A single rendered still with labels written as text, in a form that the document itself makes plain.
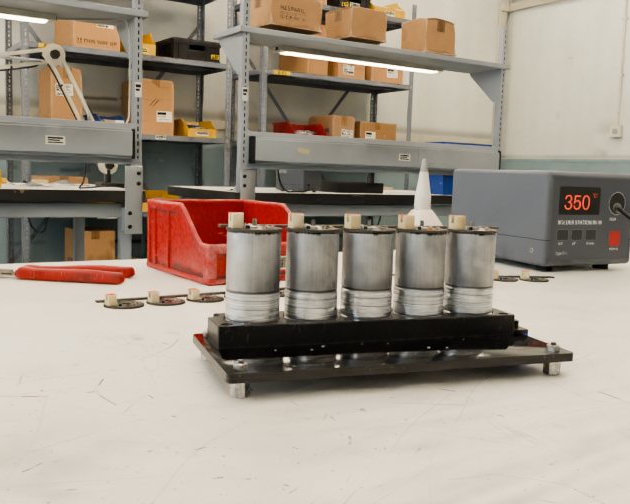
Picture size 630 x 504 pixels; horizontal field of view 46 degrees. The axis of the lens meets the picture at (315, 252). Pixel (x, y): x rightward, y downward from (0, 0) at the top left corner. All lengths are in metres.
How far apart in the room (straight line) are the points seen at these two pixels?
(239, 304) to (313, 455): 0.11
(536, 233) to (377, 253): 0.41
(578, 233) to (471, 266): 0.40
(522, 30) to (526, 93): 0.53
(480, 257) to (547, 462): 0.14
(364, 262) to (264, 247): 0.05
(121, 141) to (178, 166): 2.38
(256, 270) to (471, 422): 0.11
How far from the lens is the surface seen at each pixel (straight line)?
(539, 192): 0.74
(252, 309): 0.33
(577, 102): 6.19
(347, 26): 3.18
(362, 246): 0.34
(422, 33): 3.43
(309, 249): 0.33
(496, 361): 0.33
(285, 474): 0.23
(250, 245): 0.32
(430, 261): 0.36
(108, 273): 0.57
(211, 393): 0.30
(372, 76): 5.23
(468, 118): 6.42
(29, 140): 2.55
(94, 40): 4.35
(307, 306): 0.34
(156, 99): 4.51
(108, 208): 2.69
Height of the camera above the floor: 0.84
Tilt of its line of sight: 6 degrees down
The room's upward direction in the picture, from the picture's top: 2 degrees clockwise
